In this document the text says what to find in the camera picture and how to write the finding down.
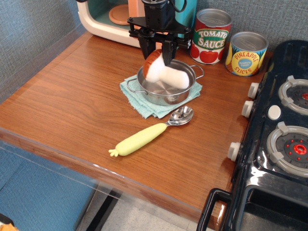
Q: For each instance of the orange object at corner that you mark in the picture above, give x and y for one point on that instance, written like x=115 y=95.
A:
x=6 y=224

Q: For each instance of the spoon with yellow-green handle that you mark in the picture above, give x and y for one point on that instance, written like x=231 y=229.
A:
x=181 y=116

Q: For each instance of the teal folded cloth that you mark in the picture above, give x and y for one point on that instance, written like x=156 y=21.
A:
x=146 y=108

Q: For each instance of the brown and white plush mushroom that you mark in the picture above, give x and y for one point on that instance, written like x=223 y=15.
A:
x=154 y=70

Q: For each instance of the toy microwave oven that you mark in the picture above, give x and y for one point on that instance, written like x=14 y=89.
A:
x=108 y=18

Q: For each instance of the silver metal pot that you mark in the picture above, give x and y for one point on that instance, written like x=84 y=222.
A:
x=163 y=94

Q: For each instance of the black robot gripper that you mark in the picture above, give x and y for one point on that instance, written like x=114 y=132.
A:
x=159 y=25

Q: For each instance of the black toy stove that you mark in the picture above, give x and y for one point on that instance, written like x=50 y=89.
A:
x=270 y=179

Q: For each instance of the pineapple slices can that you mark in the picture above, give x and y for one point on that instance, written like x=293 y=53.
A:
x=246 y=53

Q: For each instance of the tomato sauce can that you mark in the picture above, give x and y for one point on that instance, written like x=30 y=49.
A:
x=211 y=30

